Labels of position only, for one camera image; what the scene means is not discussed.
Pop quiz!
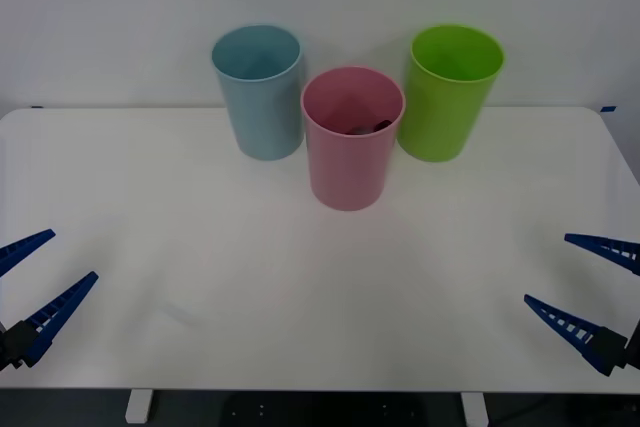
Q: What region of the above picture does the pink plastic bin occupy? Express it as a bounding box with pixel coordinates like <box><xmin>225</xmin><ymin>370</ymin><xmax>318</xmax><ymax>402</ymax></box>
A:
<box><xmin>300</xmin><ymin>65</ymin><xmax>407</xmax><ymax>213</ymax></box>

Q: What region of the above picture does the green plastic bin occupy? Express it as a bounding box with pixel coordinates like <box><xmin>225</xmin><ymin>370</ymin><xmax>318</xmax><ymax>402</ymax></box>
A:
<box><xmin>396</xmin><ymin>23</ymin><xmax>507</xmax><ymax>164</ymax></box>

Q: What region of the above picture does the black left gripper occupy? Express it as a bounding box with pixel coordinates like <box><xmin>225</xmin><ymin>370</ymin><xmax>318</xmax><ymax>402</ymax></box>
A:
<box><xmin>0</xmin><ymin>229</ymin><xmax>100</xmax><ymax>373</ymax></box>

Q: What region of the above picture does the white table leg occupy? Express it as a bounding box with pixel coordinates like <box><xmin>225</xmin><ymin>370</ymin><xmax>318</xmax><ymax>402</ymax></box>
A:
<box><xmin>124</xmin><ymin>390</ymin><xmax>153</xmax><ymax>424</ymax></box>
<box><xmin>460</xmin><ymin>391</ymin><xmax>490</xmax><ymax>427</ymax></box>

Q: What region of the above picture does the pale blue plastic bin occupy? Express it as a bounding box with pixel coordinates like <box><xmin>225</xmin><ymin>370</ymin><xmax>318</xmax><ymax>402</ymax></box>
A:
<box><xmin>210</xmin><ymin>23</ymin><xmax>307</xmax><ymax>163</ymax></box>

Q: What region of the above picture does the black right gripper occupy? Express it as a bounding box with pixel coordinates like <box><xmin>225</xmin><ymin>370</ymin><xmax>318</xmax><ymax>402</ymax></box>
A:
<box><xmin>523</xmin><ymin>232</ymin><xmax>640</xmax><ymax>379</ymax></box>

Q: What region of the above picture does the dark drink bottle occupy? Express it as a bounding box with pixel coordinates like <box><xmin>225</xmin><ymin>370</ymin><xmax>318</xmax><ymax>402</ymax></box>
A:
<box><xmin>343</xmin><ymin>118</ymin><xmax>394</xmax><ymax>137</ymax></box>

